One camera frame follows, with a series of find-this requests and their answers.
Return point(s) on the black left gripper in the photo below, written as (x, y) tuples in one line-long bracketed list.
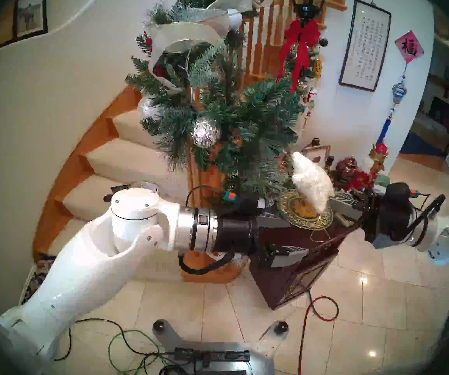
[(236, 233)]

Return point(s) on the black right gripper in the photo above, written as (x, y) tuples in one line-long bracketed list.
[(390, 216)]

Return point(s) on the white glitter star ornament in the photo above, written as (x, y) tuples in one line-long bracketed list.
[(312, 181)]

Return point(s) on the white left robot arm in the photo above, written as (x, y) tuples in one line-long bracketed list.
[(91, 268)]

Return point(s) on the red white hanging ornament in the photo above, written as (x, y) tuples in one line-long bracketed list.
[(311, 93)]

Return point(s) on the silver faceted ball ornament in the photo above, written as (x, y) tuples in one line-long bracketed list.
[(205, 133)]

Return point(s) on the gold bell ornament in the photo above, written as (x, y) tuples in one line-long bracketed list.
[(317, 67)]

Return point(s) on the black ball ornament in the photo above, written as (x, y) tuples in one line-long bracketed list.
[(323, 42)]

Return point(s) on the clear frosted ball ornament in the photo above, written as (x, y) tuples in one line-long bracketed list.
[(146, 108)]

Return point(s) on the large white ball ornament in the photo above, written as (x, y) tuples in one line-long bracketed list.
[(235, 18)]

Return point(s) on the green gold decorative plate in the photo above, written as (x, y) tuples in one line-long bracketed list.
[(288, 210)]

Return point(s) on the tall nutcracker soldier figure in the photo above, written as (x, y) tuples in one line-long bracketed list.
[(365, 179)]

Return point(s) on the dark red cloisonne jar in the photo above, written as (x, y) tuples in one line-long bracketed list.
[(347, 168)]

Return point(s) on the green jade piece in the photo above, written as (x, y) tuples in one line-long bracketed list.
[(382, 181)]

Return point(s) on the dark wood cabinet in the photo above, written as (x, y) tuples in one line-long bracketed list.
[(287, 284)]

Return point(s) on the small black hat nutcracker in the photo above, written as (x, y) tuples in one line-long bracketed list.
[(329, 163)]

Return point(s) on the small framed red picture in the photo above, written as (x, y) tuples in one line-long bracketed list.
[(320, 153)]

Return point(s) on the dark slim vase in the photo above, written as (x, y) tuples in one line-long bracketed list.
[(315, 141)]

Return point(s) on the black base knob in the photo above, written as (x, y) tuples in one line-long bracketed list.
[(283, 326), (159, 325)]

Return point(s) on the blue tassel hanging charm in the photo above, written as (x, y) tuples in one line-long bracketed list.
[(399, 92)]

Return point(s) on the green pine garland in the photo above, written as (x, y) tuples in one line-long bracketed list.
[(248, 116)]

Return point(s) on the green gold tinsel garland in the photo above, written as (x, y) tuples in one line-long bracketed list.
[(308, 85)]

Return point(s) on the black power strip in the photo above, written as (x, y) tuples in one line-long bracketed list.
[(216, 355)]

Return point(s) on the framed calligraphy scroll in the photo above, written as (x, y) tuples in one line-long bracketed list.
[(365, 46)]

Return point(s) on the carpeted wooden staircase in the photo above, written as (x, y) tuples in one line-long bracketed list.
[(130, 159)]

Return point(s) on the red diamond fu sign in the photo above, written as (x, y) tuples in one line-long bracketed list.
[(409, 47)]

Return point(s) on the clear plastic packaging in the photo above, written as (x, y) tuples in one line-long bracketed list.
[(115, 188)]

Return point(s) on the red velvet bow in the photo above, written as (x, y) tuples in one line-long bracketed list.
[(301, 32)]

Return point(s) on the sheer white ribbon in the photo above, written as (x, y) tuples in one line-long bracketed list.
[(181, 32)]

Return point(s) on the dark floral patterned rug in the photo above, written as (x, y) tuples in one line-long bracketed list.
[(37, 268)]

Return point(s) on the framed horse picture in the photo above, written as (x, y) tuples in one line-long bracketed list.
[(30, 13)]

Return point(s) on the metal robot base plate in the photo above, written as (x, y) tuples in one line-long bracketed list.
[(263, 350)]

